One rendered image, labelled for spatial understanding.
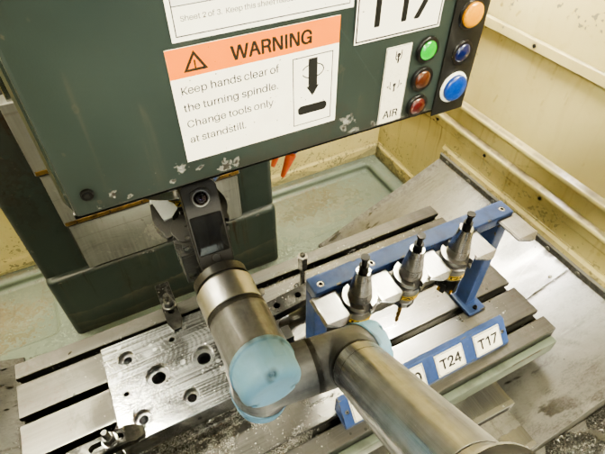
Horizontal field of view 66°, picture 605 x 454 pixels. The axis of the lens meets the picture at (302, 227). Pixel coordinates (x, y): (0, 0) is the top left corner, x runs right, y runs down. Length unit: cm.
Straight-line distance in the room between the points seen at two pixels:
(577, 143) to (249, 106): 109
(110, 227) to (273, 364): 89
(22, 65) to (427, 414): 42
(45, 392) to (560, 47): 146
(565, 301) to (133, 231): 121
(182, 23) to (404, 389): 38
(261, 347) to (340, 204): 146
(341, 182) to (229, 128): 163
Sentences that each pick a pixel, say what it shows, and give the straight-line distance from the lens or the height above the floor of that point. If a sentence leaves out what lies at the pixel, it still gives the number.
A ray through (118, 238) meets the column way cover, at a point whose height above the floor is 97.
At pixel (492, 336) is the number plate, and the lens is 120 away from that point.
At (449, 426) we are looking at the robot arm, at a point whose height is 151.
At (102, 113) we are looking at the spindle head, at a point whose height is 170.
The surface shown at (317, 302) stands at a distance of 83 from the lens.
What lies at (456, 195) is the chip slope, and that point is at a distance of 169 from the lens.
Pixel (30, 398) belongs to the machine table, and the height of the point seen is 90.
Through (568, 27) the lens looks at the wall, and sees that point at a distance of 137.
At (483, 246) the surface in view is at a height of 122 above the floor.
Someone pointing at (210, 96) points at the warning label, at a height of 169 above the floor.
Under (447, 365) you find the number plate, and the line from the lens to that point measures 114.
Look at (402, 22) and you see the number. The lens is 49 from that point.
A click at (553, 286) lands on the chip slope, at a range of 153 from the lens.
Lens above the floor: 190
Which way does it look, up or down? 46 degrees down
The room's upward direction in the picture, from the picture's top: straight up
